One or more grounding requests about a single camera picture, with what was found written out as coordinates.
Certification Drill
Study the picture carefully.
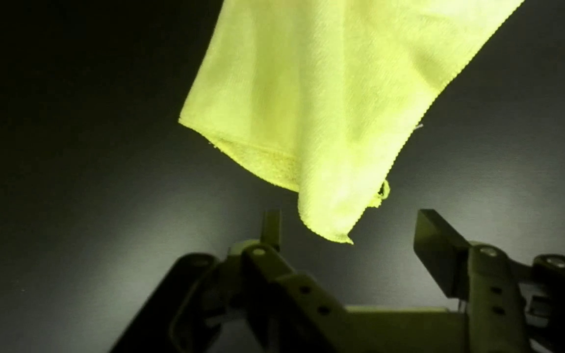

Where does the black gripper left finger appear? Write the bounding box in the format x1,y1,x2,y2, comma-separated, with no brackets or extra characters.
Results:
239,211,349,353

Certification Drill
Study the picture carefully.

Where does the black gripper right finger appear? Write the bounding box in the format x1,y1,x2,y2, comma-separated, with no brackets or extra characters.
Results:
414,209,531,353

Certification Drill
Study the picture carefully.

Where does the yellow-green towel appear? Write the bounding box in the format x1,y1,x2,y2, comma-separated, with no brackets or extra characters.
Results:
178,0,523,242

